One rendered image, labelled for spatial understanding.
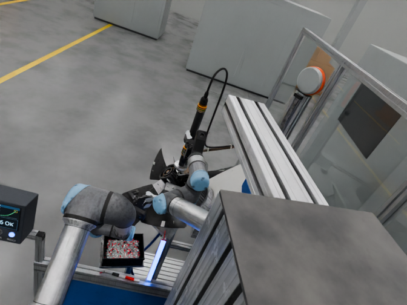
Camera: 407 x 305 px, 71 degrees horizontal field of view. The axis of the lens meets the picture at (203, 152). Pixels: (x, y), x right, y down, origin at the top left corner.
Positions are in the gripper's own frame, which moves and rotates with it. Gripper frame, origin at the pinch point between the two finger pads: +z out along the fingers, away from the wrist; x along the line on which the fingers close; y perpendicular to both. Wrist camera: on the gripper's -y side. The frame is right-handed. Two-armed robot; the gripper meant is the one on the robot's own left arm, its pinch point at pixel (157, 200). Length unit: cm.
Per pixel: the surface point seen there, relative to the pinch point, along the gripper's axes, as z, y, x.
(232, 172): 52, 0, -8
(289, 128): 82, -7, -39
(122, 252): -14.8, 0.4, 33.3
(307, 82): 80, -6, -69
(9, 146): -41, 222, 95
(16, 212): -61, 7, -5
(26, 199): -57, 11, -8
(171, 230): 10.4, -5.1, 21.9
